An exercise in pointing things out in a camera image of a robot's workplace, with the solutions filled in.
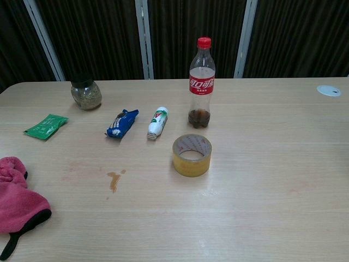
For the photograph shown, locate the grey metal partition post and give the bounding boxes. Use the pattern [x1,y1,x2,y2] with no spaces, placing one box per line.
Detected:
[135,0,155,80]
[23,0,66,81]
[233,0,258,79]

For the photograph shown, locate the glass jar with black lid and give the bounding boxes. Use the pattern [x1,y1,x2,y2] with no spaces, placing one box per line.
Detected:
[70,73,103,111]

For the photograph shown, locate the green sachet packet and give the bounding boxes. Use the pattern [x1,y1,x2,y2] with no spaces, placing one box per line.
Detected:
[22,113,69,141]

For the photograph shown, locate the pink cloth with black trim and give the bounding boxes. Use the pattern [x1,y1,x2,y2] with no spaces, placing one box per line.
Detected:
[0,156,52,261]

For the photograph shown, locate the small white plastic bottle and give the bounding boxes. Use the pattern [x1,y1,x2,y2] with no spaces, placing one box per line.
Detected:
[147,106,170,141]

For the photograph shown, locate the cola bottle with red cap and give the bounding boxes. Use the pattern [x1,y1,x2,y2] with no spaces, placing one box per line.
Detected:
[187,37,216,129]

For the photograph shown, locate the white round cable grommet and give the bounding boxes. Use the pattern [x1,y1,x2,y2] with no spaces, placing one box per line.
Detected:
[316,84,342,97]

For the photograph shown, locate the blue cookie packet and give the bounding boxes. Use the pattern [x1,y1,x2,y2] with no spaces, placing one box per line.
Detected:
[103,109,140,140]

